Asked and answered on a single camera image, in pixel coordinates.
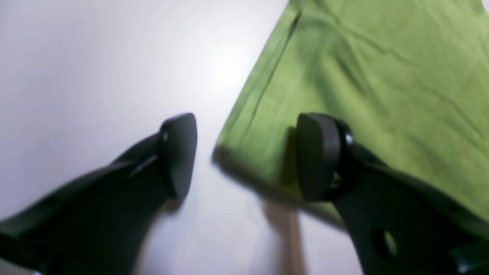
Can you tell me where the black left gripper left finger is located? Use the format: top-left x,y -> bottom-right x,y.
0,113 -> 198,275

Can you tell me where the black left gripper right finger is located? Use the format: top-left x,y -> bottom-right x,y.
296,113 -> 488,275

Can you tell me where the green T-shirt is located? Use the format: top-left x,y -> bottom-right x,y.
214,0 -> 489,219

